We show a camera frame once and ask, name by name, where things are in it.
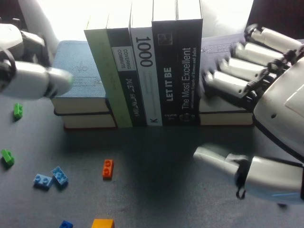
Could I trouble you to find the green spine book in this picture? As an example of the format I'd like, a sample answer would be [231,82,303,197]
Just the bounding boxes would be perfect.
[83,14,133,128]

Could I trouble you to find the green toy brick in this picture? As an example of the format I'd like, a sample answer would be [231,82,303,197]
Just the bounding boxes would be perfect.
[0,149,15,167]
[13,103,24,121]

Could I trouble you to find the blue cloth cover book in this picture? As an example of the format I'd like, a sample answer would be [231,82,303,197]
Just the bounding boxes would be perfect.
[49,40,111,114]

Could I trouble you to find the thin black cable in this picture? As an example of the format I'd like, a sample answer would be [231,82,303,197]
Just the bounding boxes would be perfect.
[234,163,247,200]

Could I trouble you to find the black The Most Excellent book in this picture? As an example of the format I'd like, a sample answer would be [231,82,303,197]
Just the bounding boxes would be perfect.
[176,0,204,126]

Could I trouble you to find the dark blue cover book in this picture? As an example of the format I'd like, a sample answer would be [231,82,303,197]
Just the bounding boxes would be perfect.
[199,33,255,114]

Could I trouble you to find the black Let It Be book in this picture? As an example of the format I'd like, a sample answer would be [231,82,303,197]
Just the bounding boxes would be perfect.
[151,0,181,126]

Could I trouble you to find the grey table cloth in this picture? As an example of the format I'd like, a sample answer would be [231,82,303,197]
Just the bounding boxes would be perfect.
[0,91,304,228]

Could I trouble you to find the orange toy brick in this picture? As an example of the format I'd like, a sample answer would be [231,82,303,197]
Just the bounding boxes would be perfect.
[102,159,114,181]

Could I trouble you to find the black Covering Commute book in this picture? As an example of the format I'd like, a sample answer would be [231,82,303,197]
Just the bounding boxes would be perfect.
[105,0,148,127]

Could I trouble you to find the white 1000 book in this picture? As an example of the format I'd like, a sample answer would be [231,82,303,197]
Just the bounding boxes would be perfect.
[128,0,163,126]

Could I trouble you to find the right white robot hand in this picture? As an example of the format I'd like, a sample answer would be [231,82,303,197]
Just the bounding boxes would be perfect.
[192,23,304,206]

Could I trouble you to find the light blue toy brick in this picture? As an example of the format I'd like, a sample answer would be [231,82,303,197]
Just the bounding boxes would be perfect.
[32,173,53,190]
[51,166,69,188]

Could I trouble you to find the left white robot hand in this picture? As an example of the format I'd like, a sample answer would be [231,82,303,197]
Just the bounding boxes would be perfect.
[0,22,74,100]

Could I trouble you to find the yellow toy brick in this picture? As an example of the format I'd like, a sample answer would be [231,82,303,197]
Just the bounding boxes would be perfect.
[91,218,115,228]

